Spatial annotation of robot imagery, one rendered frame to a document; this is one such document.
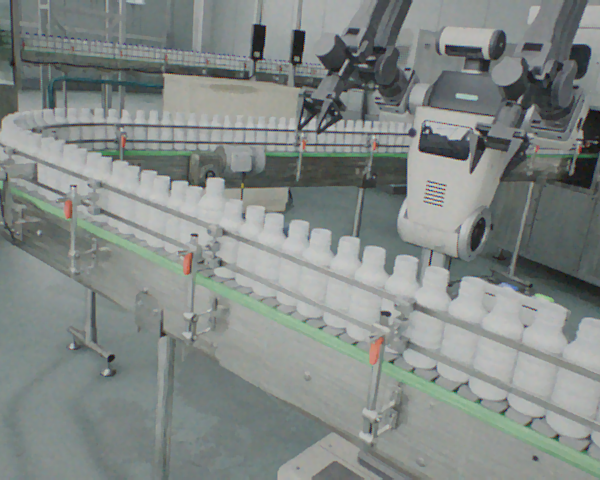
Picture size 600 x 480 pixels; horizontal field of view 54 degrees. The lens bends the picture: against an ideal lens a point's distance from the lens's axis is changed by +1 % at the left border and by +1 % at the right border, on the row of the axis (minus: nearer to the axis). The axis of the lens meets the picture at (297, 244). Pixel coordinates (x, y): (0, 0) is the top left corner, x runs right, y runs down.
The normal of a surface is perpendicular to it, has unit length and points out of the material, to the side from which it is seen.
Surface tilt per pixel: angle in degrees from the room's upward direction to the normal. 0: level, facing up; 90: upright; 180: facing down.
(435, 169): 90
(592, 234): 90
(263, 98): 90
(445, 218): 90
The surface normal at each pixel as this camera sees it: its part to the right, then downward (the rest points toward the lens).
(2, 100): 0.76, 0.28
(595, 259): -0.85, 0.07
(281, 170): 0.51, 0.32
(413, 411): -0.65, 0.17
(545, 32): -0.52, -0.31
